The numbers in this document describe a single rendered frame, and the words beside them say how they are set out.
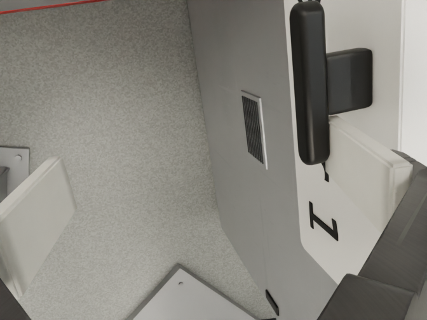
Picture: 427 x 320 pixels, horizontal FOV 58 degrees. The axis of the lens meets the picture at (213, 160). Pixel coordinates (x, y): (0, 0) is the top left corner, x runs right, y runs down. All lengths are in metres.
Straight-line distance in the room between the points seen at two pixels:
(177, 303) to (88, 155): 0.55
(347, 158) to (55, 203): 0.13
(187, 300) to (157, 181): 0.41
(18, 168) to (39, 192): 0.96
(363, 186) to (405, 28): 0.07
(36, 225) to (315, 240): 0.20
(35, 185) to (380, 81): 0.16
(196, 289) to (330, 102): 1.16
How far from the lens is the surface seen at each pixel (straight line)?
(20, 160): 1.12
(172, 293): 1.30
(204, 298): 1.34
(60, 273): 1.27
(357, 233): 0.24
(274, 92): 0.55
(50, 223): 0.18
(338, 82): 0.19
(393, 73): 0.19
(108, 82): 1.07
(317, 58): 0.18
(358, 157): 0.16
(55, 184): 0.19
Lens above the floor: 1.07
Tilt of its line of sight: 67 degrees down
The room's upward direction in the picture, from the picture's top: 139 degrees clockwise
